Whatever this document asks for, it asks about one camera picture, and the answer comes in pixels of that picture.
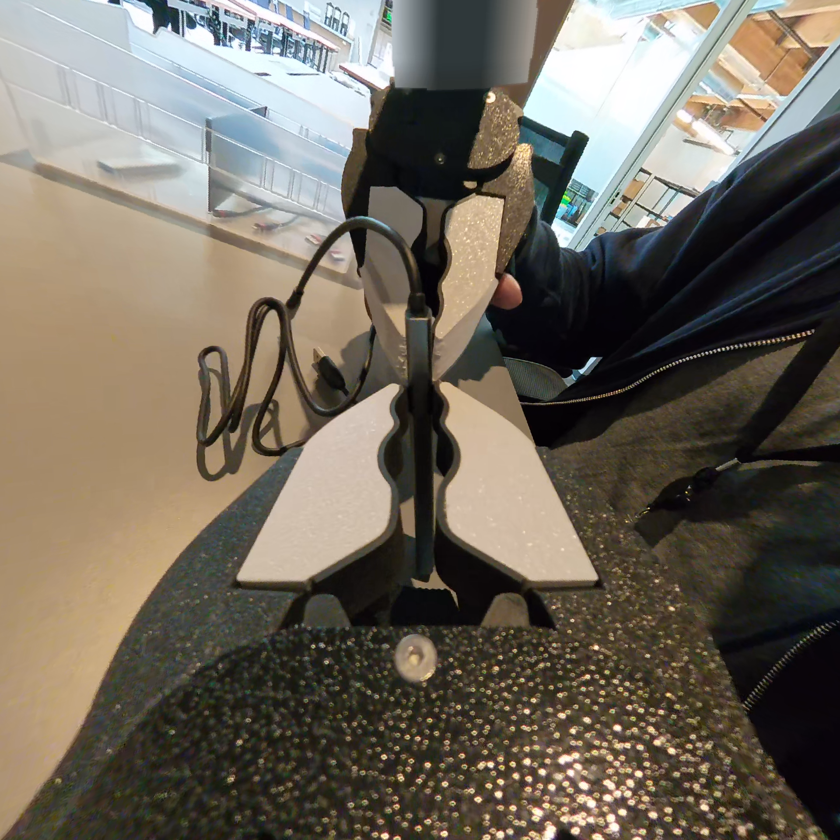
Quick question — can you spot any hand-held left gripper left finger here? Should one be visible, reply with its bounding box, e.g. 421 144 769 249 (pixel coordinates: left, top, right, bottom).
235 383 403 592

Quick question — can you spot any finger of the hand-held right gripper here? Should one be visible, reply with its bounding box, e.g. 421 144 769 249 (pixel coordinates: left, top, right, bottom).
356 185 432 389
430 197 509 387

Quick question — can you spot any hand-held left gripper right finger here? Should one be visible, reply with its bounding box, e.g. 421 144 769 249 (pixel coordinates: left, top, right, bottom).
436 381 601 592

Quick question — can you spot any black multi-head usb cable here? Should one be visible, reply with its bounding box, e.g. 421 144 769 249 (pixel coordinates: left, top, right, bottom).
209 200 347 263
196 295 380 463

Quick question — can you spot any clear plastic bin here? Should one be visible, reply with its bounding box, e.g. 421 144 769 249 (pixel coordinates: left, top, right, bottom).
0 0 371 280

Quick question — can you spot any person's right forearm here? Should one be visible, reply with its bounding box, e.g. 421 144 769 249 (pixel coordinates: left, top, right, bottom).
489 203 664 385

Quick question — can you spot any long wooden desk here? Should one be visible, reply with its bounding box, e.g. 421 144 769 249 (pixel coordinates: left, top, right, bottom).
164 0 342 73

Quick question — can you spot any black shoulder strap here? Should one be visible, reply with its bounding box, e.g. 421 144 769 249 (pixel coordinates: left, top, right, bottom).
738 315 840 463

